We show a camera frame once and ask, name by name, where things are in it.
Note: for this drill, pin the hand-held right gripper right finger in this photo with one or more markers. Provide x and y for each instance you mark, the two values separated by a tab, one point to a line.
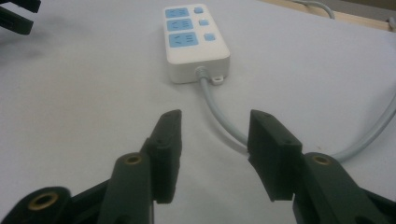
274	155

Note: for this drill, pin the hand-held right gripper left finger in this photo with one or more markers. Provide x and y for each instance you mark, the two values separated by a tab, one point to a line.
165	149

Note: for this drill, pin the white power strip blue sockets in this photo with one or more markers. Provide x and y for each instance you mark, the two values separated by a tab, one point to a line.
190	53

